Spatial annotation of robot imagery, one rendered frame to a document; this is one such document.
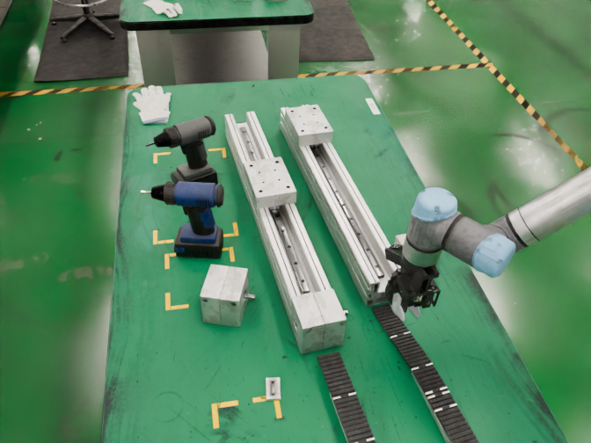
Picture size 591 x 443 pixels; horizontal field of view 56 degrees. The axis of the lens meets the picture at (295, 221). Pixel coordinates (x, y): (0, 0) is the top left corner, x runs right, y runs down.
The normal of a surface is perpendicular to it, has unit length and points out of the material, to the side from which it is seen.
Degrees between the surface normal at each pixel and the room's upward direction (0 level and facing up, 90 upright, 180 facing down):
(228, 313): 90
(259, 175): 0
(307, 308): 0
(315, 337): 90
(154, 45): 90
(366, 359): 0
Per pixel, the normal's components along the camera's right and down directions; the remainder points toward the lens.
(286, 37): 0.18, 0.67
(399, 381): 0.04, -0.73
